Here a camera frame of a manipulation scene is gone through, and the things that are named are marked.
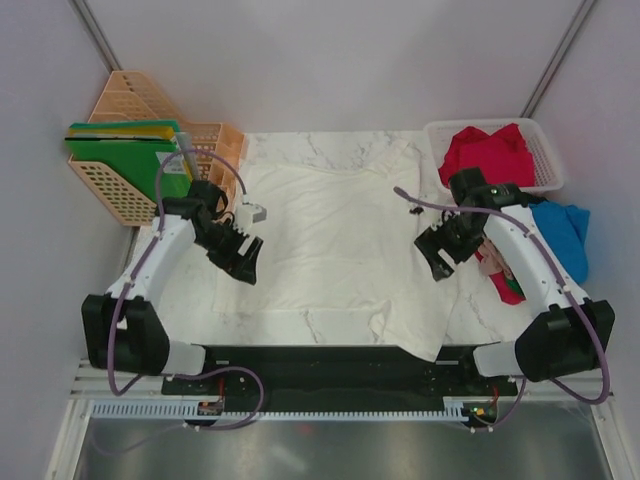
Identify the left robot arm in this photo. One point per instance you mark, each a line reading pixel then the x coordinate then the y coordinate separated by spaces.
pixel 122 328

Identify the red t shirt on table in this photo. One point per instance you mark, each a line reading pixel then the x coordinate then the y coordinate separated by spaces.
pixel 498 281

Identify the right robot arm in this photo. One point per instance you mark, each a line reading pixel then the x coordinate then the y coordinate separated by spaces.
pixel 569 332

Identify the white t shirt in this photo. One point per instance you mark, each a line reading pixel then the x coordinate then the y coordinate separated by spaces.
pixel 345 241

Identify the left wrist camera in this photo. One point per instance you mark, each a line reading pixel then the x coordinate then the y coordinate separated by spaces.
pixel 249 214

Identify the white slotted cable duct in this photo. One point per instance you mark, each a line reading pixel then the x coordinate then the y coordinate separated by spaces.
pixel 199 410

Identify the blue t shirt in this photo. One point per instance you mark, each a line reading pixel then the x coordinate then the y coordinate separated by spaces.
pixel 565 228

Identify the white plastic basket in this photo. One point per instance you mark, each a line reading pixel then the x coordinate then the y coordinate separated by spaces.
pixel 548 169

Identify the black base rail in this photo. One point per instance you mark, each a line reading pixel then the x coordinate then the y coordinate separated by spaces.
pixel 340 378

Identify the peach plastic file organizer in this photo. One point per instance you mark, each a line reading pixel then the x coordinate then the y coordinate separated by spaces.
pixel 213 149

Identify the red t shirt in basket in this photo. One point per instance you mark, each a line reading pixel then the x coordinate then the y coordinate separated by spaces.
pixel 503 157

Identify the green file folder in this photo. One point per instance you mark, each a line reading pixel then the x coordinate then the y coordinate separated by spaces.
pixel 138 162

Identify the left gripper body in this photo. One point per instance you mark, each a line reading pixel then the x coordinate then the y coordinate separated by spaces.
pixel 223 244

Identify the beige pink t shirt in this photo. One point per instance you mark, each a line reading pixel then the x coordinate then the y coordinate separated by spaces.
pixel 491 260

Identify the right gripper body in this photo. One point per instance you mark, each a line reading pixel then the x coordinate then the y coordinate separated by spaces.
pixel 455 236

